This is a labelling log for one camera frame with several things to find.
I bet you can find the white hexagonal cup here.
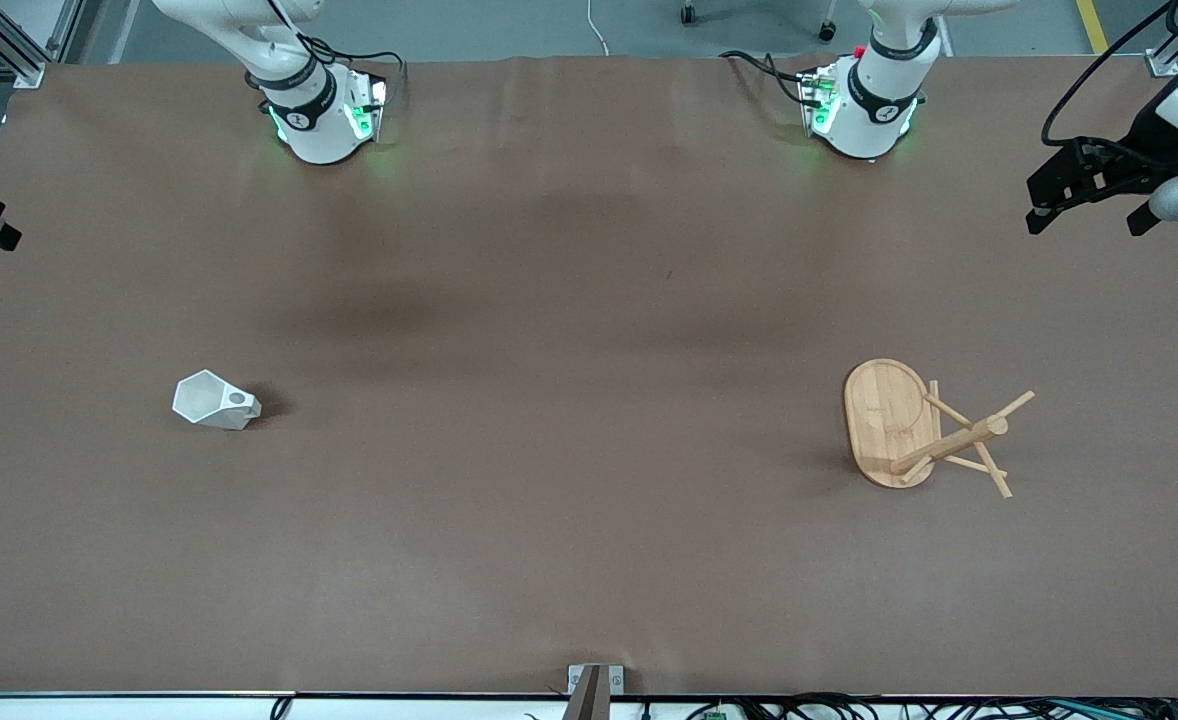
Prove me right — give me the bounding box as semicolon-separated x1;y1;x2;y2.
172;369;263;432

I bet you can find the wooden cup rack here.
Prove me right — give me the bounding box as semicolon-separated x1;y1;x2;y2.
842;358;1037;499

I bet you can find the brown table cover sheet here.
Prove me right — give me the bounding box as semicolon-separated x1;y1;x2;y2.
0;55;1178;696

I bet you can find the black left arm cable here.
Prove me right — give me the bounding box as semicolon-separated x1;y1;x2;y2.
1041;0;1178;151

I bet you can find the black left base cable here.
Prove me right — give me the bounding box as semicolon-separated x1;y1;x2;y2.
719;48;812;107

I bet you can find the black base cable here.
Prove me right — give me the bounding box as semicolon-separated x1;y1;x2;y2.
719;48;812;107
299;35;408;111

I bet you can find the black right base cable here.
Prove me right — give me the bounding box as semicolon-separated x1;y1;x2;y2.
299;35;408;111

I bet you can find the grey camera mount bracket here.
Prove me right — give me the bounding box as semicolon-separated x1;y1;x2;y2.
567;664;626;695

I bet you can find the dark camera support post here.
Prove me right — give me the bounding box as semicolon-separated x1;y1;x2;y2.
561;667;612;720

